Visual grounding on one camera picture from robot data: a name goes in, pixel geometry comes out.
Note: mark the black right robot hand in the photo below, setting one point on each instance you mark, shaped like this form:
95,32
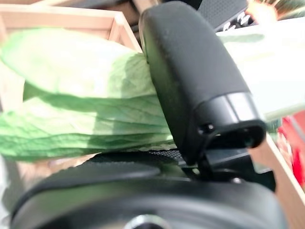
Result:
190,71

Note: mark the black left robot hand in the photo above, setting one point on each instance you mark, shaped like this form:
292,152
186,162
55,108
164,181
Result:
224,12

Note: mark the green napa cabbage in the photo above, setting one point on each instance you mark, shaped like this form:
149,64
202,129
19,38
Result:
71,78

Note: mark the small orange pumpkin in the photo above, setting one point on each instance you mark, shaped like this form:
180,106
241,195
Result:
259,8

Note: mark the green striped pumpkin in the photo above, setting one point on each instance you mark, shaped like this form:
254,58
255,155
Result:
290,8

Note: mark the wooden potato crate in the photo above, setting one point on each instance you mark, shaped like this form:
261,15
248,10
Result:
59,17

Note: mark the wooden carrot crate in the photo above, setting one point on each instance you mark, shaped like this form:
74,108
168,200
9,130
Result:
286,181

